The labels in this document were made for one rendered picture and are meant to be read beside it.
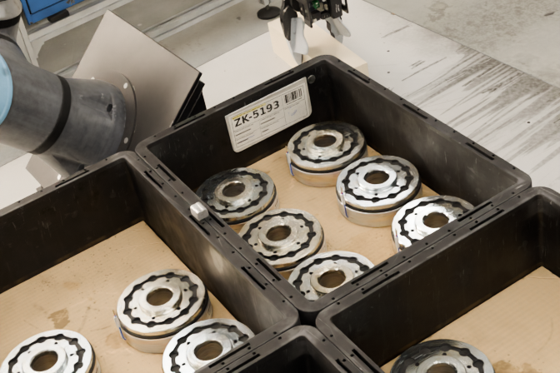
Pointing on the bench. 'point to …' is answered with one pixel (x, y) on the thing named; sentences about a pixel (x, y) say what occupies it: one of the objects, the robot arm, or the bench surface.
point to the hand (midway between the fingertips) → (317, 50)
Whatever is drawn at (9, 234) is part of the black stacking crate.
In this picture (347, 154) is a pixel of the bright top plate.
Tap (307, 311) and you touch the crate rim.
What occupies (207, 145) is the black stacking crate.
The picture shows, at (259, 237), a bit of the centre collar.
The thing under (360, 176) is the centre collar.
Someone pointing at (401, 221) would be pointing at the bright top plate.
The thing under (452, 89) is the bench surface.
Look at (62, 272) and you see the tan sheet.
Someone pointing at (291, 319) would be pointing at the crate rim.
